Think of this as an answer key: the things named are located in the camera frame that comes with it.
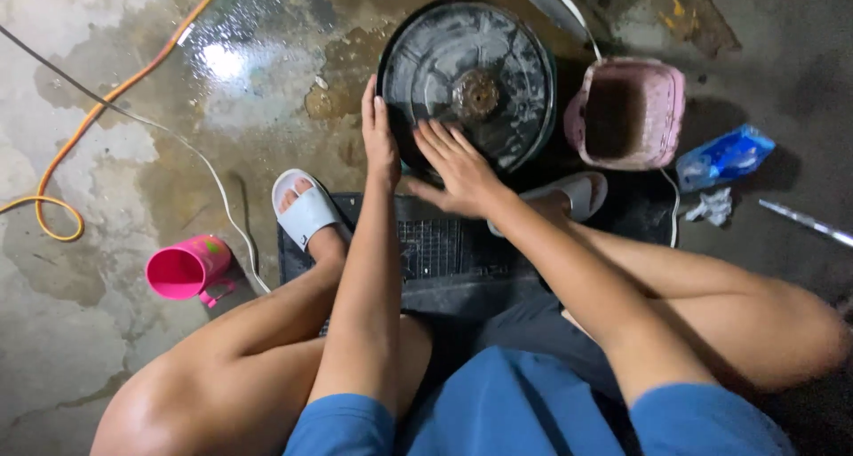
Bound black rubber mat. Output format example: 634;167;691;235
276;169;679;324

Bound person's white slipper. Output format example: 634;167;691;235
271;168;345;252
486;171;609;238

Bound person's leg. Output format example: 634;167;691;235
526;191;853;404
89;179;434;456

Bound person's left leg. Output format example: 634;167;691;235
89;179;434;456

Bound person's right white slipper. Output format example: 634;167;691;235
486;171;609;238

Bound pink plastic basket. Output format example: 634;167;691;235
564;56;686;172

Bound silver metal rod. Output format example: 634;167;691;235
758;199;853;248

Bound orange hose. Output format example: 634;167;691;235
0;0;236;243

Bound person's left hand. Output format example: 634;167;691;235
361;75;403;192

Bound thin grey cable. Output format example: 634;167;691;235
0;24;272;296

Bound person's blue shirt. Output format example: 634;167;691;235
283;346;797;456

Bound white cable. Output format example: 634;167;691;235
533;0;681;249

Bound person's left white slipper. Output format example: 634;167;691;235
271;168;345;252

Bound blue plastic bag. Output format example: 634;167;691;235
676;123;777;193

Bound grey metal panel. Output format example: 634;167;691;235
502;0;590;42

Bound pink plastic mug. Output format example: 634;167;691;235
145;235;237;309

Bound person's dark grey shorts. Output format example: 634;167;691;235
400;289;630;407

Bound person's right hand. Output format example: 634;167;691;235
407;119;515;221

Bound person's right leg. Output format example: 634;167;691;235
526;191;853;404

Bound white crumpled cloth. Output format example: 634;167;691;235
685;187;733;228

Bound black round soapy drum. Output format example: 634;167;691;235
376;0;558;178

